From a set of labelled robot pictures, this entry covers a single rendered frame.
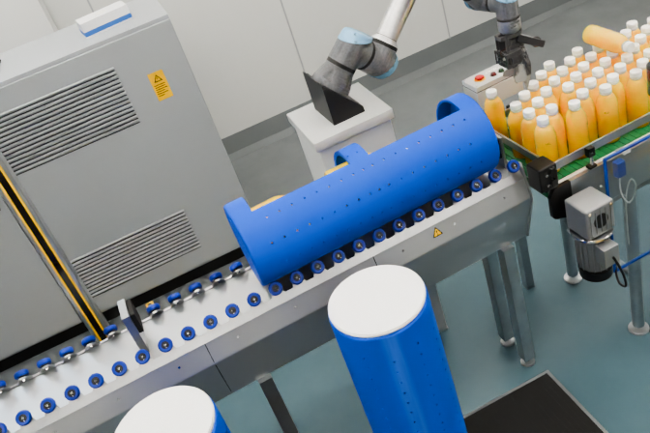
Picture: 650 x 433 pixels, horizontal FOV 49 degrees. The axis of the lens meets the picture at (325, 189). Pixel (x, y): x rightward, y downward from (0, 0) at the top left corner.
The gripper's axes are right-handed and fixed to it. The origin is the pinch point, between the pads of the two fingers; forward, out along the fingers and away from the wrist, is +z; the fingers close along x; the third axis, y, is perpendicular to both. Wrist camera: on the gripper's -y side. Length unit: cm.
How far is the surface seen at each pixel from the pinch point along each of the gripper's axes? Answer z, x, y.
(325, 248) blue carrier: 14, 17, 89
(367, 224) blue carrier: 12, 18, 74
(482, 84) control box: 6.0, -20.1, 4.5
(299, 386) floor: 117, -38, 110
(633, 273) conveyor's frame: 83, 26, -19
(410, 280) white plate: 13, 49, 76
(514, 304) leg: 80, 14, 26
